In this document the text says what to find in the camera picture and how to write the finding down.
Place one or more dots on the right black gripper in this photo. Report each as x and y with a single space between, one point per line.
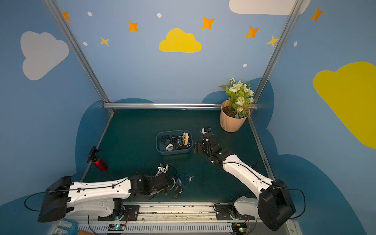
207 138

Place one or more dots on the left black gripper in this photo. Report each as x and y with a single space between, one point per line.
170 182

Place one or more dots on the black round watch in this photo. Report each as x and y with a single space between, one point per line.
172 172

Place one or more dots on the black strap watch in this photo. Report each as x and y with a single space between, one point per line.
178 191

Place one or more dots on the blue translucent watch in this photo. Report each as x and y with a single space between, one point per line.
184 180

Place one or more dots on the white strap watch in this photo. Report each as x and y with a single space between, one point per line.
169 147

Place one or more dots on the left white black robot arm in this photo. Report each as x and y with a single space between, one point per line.
101 199

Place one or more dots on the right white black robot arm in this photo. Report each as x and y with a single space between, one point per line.
273 205

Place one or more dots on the blue plastic storage box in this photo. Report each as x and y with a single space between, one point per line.
162 148

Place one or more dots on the peach ribbed flower pot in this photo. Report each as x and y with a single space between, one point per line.
231 124

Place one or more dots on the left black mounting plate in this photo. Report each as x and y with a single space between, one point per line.
122 213

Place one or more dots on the black mounting plate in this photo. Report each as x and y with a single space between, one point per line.
122 213
228 212

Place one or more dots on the white artificial flower plant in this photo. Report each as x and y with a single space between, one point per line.
240 99

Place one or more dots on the left green circuit board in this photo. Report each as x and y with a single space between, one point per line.
116 227

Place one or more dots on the green circuit board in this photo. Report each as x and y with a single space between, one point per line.
239 229
116 227

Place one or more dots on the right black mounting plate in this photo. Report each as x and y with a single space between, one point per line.
228 212

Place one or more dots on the red emergency button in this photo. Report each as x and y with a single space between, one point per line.
95 160

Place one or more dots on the right green circuit board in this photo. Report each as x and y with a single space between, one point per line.
239 229

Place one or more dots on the blue plastic clamp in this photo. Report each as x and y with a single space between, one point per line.
72 230

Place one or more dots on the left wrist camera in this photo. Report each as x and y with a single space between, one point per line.
162 168

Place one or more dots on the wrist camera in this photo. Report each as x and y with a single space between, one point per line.
162 168
206 129

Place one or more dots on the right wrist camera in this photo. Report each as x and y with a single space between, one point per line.
206 129

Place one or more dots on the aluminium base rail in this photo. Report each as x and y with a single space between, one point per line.
173 219

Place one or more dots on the horizontal aluminium frame bar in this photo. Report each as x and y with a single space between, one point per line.
163 106

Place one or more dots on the right aluminium frame post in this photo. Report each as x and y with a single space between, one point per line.
286 31

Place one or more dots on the aluminium frame post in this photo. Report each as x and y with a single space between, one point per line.
73 42
286 31

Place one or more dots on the left aluminium frame post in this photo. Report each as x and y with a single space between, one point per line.
73 42

